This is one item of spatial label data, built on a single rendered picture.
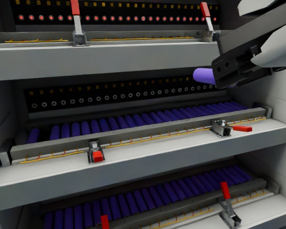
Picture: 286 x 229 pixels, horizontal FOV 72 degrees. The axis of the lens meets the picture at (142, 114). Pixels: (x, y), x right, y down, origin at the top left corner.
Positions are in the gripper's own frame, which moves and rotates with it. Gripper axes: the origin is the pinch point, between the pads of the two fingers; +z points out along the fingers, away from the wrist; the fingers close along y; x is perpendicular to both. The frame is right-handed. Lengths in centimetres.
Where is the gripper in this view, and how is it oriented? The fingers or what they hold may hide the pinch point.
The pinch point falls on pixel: (239, 67)
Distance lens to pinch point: 22.7
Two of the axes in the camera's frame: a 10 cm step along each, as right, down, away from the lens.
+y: -9.5, 1.3, -2.9
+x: 1.7, 9.8, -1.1
